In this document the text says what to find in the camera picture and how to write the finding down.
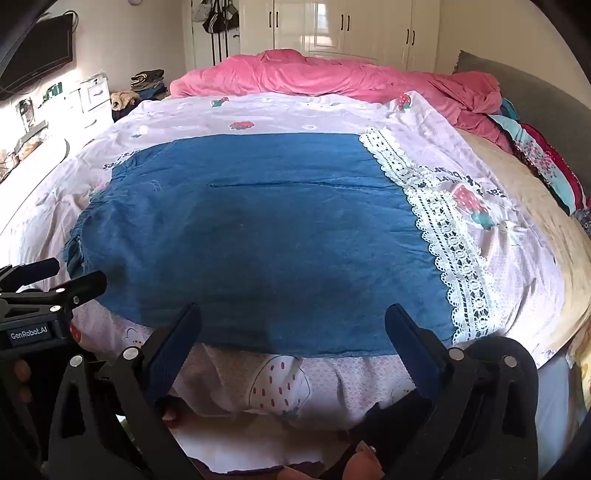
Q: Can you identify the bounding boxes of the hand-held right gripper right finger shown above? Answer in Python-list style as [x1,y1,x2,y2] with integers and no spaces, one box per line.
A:
[385,303,540,480]

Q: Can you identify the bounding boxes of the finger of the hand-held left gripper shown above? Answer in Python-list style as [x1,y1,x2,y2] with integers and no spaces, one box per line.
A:
[0,257,62,291]
[0,270,109,311]

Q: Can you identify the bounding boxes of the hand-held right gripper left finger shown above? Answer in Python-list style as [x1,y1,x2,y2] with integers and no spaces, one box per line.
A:
[48,302,204,480]

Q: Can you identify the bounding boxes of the blue pants with lace hem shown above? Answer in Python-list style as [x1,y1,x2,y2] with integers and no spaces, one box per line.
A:
[62,127,509,358]

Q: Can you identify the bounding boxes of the person's left hand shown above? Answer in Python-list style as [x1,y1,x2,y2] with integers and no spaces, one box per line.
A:
[13,359,34,403]

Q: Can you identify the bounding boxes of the person's right hand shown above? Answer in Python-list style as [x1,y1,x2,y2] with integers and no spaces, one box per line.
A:
[277,440,386,480]

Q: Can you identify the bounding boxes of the white drawer cabinet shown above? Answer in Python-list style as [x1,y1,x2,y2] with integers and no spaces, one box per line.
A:
[69,76,112,134]

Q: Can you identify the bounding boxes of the beige fluffy cloth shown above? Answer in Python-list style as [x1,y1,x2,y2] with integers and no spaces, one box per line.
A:
[110,91,140,110]

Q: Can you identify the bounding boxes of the beige bed sheet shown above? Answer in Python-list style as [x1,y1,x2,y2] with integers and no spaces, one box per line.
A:
[457,127,591,365]

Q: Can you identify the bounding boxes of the pile of folded dark clothes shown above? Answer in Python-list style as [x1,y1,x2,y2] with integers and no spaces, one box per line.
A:
[129,69,168,100]

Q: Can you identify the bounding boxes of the striped folded pillow blanket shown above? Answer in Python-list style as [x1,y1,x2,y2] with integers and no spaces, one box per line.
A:
[489,99,591,222]

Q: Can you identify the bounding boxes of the pink strawberry printed blanket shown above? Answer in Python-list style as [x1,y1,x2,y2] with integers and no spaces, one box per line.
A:
[0,90,568,416]

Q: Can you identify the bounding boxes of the grey headboard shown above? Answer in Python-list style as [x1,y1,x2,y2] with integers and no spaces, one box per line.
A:
[452,50,591,185]

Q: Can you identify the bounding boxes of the pink duvet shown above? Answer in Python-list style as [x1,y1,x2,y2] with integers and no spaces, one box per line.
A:
[170,50,515,153]

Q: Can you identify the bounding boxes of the black striped hanging bag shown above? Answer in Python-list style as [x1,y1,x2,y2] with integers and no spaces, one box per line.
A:
[203,0,241,61]

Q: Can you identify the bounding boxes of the white wardrobe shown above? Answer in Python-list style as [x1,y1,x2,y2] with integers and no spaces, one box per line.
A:
[240,0,439,75]

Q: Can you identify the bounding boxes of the black wall television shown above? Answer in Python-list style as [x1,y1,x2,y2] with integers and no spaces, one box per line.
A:
[0,13,75,100]

